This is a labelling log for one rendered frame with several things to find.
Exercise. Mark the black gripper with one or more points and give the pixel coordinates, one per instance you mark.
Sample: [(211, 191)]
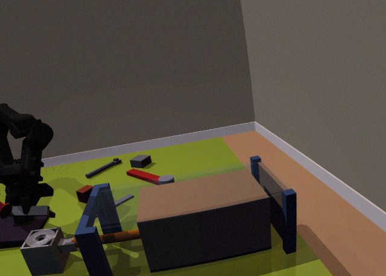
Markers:
[(27, 173)]

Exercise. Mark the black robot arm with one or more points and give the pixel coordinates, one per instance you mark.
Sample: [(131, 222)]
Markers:
[(38, 135)]

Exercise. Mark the dark red flat bar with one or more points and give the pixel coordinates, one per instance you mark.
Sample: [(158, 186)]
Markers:
[(141, 175)]

